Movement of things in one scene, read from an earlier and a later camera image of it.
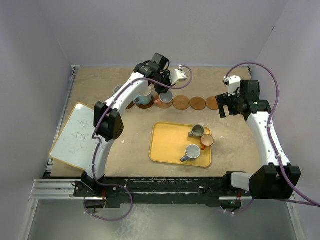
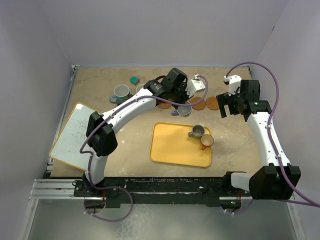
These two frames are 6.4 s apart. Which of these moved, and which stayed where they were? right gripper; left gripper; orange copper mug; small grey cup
Moved: left gripper
Stayed: orange copper mug; small grey cup; right gripper
